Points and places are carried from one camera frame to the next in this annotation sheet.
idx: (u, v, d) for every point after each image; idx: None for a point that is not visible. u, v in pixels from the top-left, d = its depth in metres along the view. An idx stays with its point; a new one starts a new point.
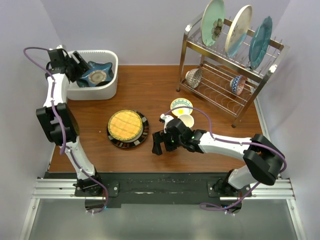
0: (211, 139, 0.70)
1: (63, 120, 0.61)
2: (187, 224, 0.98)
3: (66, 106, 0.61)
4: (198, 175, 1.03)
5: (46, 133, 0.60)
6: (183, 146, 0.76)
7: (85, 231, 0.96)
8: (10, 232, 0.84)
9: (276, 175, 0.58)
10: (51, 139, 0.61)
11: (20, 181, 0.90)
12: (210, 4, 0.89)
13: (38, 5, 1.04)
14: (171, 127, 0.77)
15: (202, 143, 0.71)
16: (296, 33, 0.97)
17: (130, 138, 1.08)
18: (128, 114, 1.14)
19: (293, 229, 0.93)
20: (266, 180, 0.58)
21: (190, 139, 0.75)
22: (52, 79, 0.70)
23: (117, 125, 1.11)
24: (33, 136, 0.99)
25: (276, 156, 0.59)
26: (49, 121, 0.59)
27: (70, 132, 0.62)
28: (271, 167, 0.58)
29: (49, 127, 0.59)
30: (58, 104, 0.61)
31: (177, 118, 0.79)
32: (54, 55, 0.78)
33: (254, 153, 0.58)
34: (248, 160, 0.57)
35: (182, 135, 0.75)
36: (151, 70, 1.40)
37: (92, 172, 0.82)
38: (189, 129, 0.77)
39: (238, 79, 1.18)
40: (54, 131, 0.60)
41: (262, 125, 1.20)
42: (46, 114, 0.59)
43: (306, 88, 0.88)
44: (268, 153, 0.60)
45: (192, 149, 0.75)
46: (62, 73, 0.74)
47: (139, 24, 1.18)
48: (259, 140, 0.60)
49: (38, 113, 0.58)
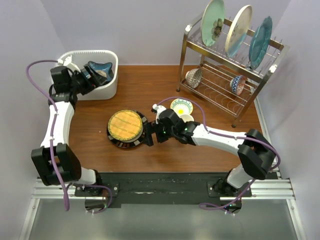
0: (205, 132, 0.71)
1: (61, 163, 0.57)
2: (187, 224, 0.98)
3: (65, 148, 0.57)
4: (198, 175, 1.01)
5: (42, 175, 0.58)
6: (176, 137, 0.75)
7: (86, 231, 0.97)
8: (10, 232, 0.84)
9: (268, 169, 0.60)
10: (46, 181, 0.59)
11: (19, 180, 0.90)
12: (210, 4, 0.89)
13: (38, 5, 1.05)
14: (163, 118, 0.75)
15: (195, 135, 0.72)
16: (296, 33, 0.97)
17: (130, 138, 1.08)
18: (128, 114, 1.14)
19: (293, 229, 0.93)
20: (258, 174, 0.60)
21: (183, 130, 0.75)
22: (55, 111, 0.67)
23: (116, 125, 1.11)
24: (33, 136, 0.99)
25: (269, 151, 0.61)
26: (45, 163, 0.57)
27: (67, 176, 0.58)
28: (263, 163, 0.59)
29: (45, 170, 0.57)
30: (58, 144, 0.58)
31: (170, 109, 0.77)
32: (57, 78, 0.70)
33: (249, 148, 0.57)
34: (243, 155, 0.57)
35: (174, 127, 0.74)
36: (151, 70, 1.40)
37: (94, 181, 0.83)
38: (181, 121, 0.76)
39: (238, 79, 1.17)
40: (50, 174, 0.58)
41: (262, 125, 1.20)
42: (42, 157, 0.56)
43: (306, 88, 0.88)
44: (261, 149, 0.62)
45: (184, 140, 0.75)
46: (67, 102, 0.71)
47: (139, 24, 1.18)
48: (254, 135, 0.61)
49: (33, 154, 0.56)
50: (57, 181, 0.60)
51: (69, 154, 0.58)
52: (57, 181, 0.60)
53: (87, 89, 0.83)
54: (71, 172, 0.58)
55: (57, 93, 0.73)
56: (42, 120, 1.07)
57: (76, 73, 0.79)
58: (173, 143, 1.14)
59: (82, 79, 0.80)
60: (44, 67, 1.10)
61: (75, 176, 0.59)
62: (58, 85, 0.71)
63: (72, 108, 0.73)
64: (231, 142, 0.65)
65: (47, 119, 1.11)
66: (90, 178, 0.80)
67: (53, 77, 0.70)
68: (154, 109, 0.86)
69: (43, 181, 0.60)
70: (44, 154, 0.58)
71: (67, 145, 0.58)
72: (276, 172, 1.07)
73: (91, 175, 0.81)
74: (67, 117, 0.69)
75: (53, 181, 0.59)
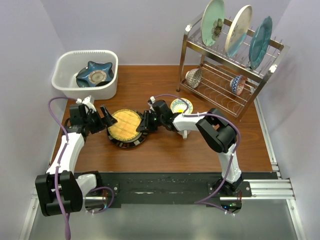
0: (182, 117, 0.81)
1: (63, 192, 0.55)
2: (186, 224, 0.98)
3: (70, 176, 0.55)
4: (198, 175, 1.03)
5: (42, 204, 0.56)
6: (164, 124, 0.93)
7: (86, 231, 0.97)
8: (10, 231, 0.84)
9: (227, 143, 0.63)
10: (46, 213, 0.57)
11: (20, 180, 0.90)
12: (210, 4, 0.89)
13: (38, 5, 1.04)
14: (155, 106, 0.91)
15: (175, 120, 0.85)
16: (297, 33, 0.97)
17: (130, 139, 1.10)
18: (127, 113, 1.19)
19: (293, 229, 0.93)
20: (217, 147, 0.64)
21: (169, 119, 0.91)
22: (66, 140, 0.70)
23: (116, 125, 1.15)
24: (33, 136, 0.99)
25: (228, 127, 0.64)
26: (47, 191, 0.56)
27: (67, 208, 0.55)
28: (220, 135, 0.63)
29: (45, 199, 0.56)
30: (62, 172, 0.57)
31: (162, 100, 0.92)
32: (75, 112, 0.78)
33: (206, 121, 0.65)
34: (200, 127, 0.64)
35: (163, 114, 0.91)
36: (151, 70, 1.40)
37: (94, 186, 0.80)
38: (170, 111, 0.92)
39: (238, 79, 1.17)
40: (51, 203, 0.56)
41: (262, 125, 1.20)
42: (46, 184, 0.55)
43: (306, 88, 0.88)
44: (222, 126, 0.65)
45: (170, 128, 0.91)
46: (78, 133, 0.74)
47: (139, 24, 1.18)
48: (214, 112, 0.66)
49: (37, 180, 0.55)
50: (56, 212, 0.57)
51: (73, 183, 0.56)
52: (56, 212, 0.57)
53: (99, 128, 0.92)
54: (72, 202, 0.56)
55: (71, 125, 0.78)
56: (42, 120, 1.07)
57: (92, 110, 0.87)
58: (173, 143, 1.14)
59: (96, 117, 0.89)
60: (43, 67, 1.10)
61: (75, 207, 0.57)
62: (74, 118, 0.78)
63: (83, 139, 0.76)
64: (195, 119, 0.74)
65: (47, 119, 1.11)
66: (91, 185, 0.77)
67: (71, 111, 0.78)
68: (150, 100, 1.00)
69: (42, 211, 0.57)
70: (48, 181, 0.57)
71: (71, 174, 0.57)
72: (276, 171, 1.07)
73: (92, 181, 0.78)
74: (76, 148, 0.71)
75: (52, 212, 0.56)
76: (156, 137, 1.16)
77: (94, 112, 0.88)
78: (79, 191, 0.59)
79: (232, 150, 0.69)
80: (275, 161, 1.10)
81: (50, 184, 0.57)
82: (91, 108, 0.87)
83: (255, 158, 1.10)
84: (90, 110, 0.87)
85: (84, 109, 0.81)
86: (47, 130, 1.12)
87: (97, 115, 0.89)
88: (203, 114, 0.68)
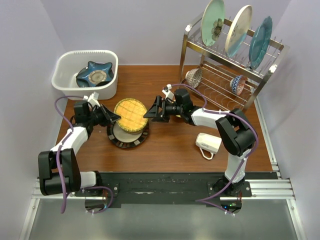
0: (202, 111, 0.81)
1: (64, 171, 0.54)
2: (187, 225, 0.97)
3: (72, 152, 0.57)
4: (198, 175, 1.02)
5: (41, 181, 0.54)
6: (182, 115, 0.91)
7: (86, 231, 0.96)
8: (10, 231, 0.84)
9: (243, 147, 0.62)
10: (44, 191, 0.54)
11: (20, 180, 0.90)
12: (210, 3, 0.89)
13: (38, 6, 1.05)
14: (178, 95, 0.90)
15: (194, 114, 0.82)
16: (296, 33, 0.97)
17: (138, 129, 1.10)
18: (132, 103, 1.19)
19: (293, 229, 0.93)
20: (232, 148, 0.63)
21: (188, 111, 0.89)
22: (71, 129, 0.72)
23: (123, 115, 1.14)
24: (33, 135, 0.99)
25: (248, 131, 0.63)
26: (48, 167, 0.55)
27: (66, 186, 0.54)
28: (240, 139, 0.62)
29: (46, 174, 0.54)
30: (64, 150, 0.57)
31: (184, 89, 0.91)
32: (79, 110, 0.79)
33: (227, 121, 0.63)
34: (220, 125, 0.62)
35: (183, 106, 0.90)
36: (151, 70, 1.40)
37: (94, 183, 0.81)
38: (190, 103, 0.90)
39: (238, 79, 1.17)
40: (50, 180, 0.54)
41: (262, 124, 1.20)
42: (48, 159, 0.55)
43: (306, 88, 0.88)
44: (242, 129, 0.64)
45: (187, 121, 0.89)
46: (82, 127, 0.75)
47: (138, 24, 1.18)
48: (236, 113, 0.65)
49: (41, 155, 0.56)
50: (56, 191, 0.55)
51: (73, 161, 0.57)
52: (57, 191, 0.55)
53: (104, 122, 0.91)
54: (73, 178, 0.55)
55: (76, 123, 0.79)
56: (41, 120, 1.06)
57: (96, 106, 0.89)
58: (173, 143, 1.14)
59: (101, 113, 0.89)
60: (43, 68, 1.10)
61: (74, 186, 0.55)
62: (78, 116, 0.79)
63: (86, 134, 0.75)
64: (215, 116, 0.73)
65: (47, 119, 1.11)
66: (90, 181, 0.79)
67: (75, 108, 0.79)
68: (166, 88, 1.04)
69: (41, 190, 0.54)
70: (50, 158, 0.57)
71: (73, 151, 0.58)
72: (276, 171, 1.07)
73: (91, 177, 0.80)
74: (78, 139, 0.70)
75: (52, 191, 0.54)
76: (157, 136, 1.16)
77: (98, 107, 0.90)
78: (78, 173, 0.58)
79: (245, 155, 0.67)
80: (275, 161, 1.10)
81: (51, 163, 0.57)
82: (95, 105, 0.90)
83: (255, 158, 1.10)
84: (94, 107, 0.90)
85: (87, 107, 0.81)
86: (47, 129, 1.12)
87: (102, 111, 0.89)
88: (225, 114, 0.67)
